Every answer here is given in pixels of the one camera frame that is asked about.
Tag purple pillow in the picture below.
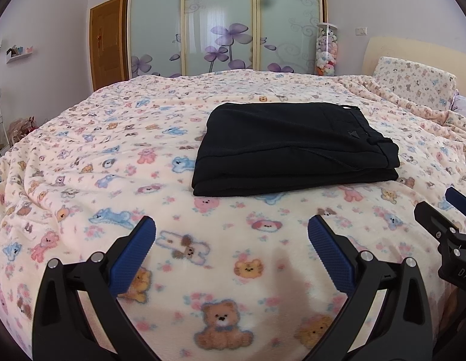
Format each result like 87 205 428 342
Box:
451 90 466 137

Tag frosted glass flower wardrobe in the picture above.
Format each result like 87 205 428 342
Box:
120 0 328 81

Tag black pants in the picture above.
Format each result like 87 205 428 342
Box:
191 102 401 197

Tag bear printed pillow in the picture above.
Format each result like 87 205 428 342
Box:
372 56 457 111

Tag clear tube of plush toys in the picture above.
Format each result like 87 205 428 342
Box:
315 23 339 77

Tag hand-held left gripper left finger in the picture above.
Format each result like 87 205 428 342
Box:
32 216 157 361

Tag dried flower bouquet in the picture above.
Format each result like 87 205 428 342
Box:
7 117 39 144

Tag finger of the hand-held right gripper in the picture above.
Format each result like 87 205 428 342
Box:
445 187 466 232
414 201 463 241

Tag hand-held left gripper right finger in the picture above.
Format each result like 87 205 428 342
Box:
307 215 433 361

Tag wooden door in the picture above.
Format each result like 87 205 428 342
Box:
89 0 123 93

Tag cream bed headboard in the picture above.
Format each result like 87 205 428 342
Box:
363 37 466 94

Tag bear printed fleece blanket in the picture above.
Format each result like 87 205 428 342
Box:
0 69 466 361

